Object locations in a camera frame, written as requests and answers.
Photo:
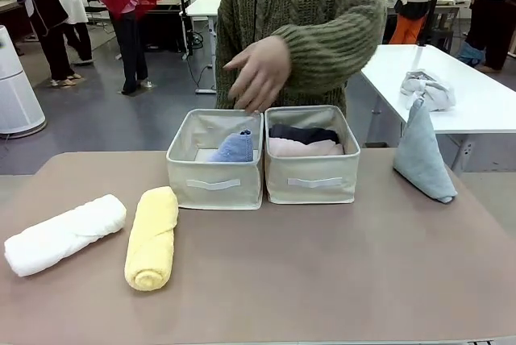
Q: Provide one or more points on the person's left hand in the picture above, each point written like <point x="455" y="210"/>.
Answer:
<point x="262" y="71"/>

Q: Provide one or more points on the blue towel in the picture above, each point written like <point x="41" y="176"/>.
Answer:
<point x="234" y="149"/>

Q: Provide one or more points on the grey-blue triangle towel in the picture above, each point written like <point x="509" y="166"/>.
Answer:
<point x="421" y="159"/>

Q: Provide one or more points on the yellow towel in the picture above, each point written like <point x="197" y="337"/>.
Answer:
<point x="151" y="232"/>

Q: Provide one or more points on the white towel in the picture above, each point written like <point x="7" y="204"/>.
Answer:
<point x="60" y="236"/>

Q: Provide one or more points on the person's left forearm green sleeve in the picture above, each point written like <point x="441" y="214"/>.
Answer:
<point x="330" y="46"/>

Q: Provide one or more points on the dark navy rolled towel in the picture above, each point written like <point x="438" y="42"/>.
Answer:
<point x="302" y="133"/>

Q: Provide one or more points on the pink rolled towel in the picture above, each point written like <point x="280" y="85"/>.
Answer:
<point x="302" y="148"/>

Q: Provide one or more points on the white background desk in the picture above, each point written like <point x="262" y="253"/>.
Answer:
<point x="201" y="6"/>

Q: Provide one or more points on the black pole stand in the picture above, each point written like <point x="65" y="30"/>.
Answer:
<point x="184" y="6"/>

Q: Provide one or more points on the beige fabric storage box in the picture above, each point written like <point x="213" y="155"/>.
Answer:
<point x="217" y="194"/>
<point x="310" y="192"/>

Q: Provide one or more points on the crumpled grey cloth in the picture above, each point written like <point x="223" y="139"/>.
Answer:
<point x="429" y="89"/>

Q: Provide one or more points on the black tripod stand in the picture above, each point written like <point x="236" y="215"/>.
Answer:
<point x="433" y="2"/>

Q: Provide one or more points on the bystander with black trousers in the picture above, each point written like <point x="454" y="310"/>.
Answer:
<point x="76" y="2"/>

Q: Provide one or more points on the white side table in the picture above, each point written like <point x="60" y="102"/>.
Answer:
<point x="463" y="79"/>

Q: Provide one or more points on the bystander in black dress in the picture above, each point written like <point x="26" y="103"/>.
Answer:
<point x="48" y="18"/>

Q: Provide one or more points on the bystander with light blue shawl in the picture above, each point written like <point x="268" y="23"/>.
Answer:
<point x="489" y="10"/>

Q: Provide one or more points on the white cylindrical air purifier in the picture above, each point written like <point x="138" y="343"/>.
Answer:
<point x="16" y="91"/>

